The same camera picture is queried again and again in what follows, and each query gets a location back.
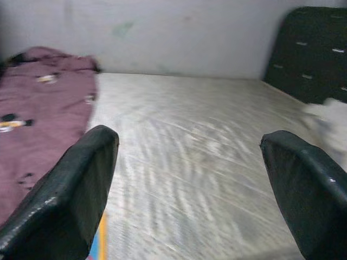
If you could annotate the white pillow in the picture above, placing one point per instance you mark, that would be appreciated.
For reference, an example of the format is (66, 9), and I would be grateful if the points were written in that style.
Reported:
(330, 127)

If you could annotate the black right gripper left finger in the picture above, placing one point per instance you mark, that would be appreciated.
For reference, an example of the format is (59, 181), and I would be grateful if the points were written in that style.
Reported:
(62, 205)

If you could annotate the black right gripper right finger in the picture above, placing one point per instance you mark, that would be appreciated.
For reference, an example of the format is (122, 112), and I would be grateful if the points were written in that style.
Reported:
(309, 203)

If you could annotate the grey quilted mattress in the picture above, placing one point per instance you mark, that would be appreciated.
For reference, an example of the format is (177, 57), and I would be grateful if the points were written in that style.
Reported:
(189, 149)

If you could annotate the black tufted headboard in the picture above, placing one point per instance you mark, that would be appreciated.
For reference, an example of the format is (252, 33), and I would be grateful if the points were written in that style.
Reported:
(311, 54)

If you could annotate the blue yellow picture book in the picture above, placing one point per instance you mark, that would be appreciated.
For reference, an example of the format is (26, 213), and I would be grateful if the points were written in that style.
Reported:
(101, 238)

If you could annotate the mauve printed quilt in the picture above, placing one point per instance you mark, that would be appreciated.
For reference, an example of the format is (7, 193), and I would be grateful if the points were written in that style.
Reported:
(40, 108)

